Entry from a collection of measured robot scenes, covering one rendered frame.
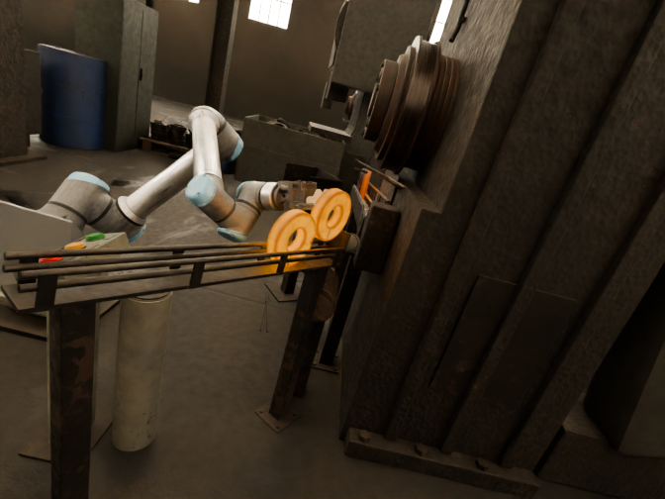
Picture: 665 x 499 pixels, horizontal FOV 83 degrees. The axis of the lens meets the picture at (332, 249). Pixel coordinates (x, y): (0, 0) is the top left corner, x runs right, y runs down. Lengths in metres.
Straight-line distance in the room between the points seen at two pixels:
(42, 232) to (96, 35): 3.33
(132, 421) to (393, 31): 3.77
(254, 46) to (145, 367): 11.13
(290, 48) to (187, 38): 2.85
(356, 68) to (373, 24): 0.41
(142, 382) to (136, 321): 0.20
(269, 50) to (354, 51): 7.85
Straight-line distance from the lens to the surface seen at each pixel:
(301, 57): 11.64
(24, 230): 1.72
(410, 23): 4.21
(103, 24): 4.75
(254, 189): 1.23
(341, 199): 1.06
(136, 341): 1.09
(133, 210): 1.82
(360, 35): 4.10
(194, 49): 12.38
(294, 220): 0.94
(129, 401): 1.23
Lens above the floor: 1.06
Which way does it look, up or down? 20 degrees down
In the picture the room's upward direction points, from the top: 16 degrees clockwise
